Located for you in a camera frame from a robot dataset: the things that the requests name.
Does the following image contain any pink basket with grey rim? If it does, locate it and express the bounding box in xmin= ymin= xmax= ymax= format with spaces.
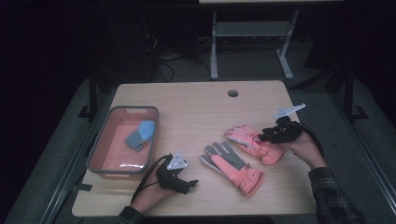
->
xmin=86 ymin=105 xmax=161 ymax=180

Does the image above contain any black metal stand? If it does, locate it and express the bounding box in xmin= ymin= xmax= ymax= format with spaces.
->
xmin=78 ymin=69 xmax=101 ymax=120
xmin=340 ymin=66 xmax=370 ymax=122

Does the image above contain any person's left hand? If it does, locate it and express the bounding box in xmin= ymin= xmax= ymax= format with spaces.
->
xmin=130 ymin=167 xmax=179 ymax=215

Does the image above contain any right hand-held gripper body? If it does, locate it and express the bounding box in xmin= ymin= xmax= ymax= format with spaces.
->
xmin=268 ymin=103 xmax=307 ymax=145

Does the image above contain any hand-held gripper cable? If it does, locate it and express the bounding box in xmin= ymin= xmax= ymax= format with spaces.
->
xmin=131 ymin=153 xmax=173 ymax=203
xmin=298 ymin=121 xmax=326 ymax=160

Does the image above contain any person's right hand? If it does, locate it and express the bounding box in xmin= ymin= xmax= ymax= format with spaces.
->
xmin=279 ymin=131 xmax=328 ymax=171

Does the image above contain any right hand-held gripper cable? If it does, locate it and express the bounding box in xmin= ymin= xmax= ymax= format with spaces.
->
xmin=298 ymin=121 xmax=326 ymax=160

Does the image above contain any bundle of floor cables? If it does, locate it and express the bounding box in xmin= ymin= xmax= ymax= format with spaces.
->
xmin=144 ymin=32 xmax=213 ymax=83

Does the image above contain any pink ski glove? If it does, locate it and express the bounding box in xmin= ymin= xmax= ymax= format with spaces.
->
xmin=224 ymin=124 xmax=286 ymax=166
xmin=200 ymin=141 xmax=265 ymax=198

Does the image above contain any left hand-held gripper cable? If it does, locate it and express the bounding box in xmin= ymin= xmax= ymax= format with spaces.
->
xmin=131 ymin=153 xmax=173 ymax=203

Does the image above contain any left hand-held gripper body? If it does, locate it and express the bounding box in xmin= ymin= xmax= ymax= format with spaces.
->
xmin=155 ymin=150 xmax=190 ymax=191

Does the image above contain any grey metal desk frame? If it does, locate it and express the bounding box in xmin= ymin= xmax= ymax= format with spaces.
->
xmin=209 ymin=8 xmax=301 ymax=81

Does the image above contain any blue and grey glove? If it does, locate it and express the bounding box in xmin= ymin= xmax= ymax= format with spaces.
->
xmin=136 ymin=119 xmax=157 ymax=145
xmin=124 ymin=128 xmax=151 ymax=153

